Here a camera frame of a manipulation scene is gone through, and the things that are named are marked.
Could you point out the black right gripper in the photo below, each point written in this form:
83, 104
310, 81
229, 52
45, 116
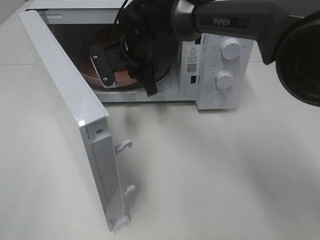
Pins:
146, 28

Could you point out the pink round plate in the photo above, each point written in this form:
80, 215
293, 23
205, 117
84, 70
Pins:
85, 66

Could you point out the white microwave door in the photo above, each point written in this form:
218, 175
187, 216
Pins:
81, 115

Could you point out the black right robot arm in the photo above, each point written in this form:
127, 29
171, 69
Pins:
287, 33

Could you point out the glass microwave turntable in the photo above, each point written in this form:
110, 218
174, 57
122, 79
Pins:
157, 69

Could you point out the white microwave oven body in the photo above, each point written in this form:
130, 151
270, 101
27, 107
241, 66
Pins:
81, 45

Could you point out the lower white microwave knob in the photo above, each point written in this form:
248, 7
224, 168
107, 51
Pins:
224, 80

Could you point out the white microwave knob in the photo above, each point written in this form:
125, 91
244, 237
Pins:
230, 49
224, 80

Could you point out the upper white microwave knob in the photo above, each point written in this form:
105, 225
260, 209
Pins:
230, 49

